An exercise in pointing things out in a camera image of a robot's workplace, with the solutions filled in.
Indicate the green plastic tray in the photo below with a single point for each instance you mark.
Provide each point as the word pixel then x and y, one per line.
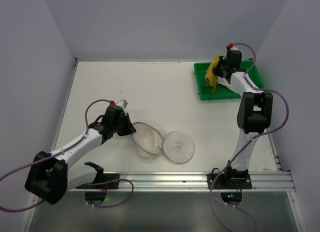
pixel 221 92

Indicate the yellow bra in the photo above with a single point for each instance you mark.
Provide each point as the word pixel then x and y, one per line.
pixel 211 79

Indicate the white mesh laundry bag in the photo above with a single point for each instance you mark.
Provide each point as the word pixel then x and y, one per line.
pixel 151 141

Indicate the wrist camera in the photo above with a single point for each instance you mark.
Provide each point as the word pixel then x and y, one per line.
pixel 122 103
pixel 232 47

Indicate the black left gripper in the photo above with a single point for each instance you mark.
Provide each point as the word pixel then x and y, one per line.
pixel 124 125

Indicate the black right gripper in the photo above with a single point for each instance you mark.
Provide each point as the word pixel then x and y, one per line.
pixel 221 67

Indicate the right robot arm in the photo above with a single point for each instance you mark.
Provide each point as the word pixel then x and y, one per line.
pixel 253 117

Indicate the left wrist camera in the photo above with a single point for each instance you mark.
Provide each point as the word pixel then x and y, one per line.
pixel 122 103

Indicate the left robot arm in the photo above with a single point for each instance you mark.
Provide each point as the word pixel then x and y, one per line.
pixel 50 175

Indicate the white bra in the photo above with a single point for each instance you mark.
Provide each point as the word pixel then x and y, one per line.
pixel 227 83

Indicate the aluminium mounting rail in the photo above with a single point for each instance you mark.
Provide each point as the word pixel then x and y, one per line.
pixel 197 182

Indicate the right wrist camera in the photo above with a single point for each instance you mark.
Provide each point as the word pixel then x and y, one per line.
pixel 232 47

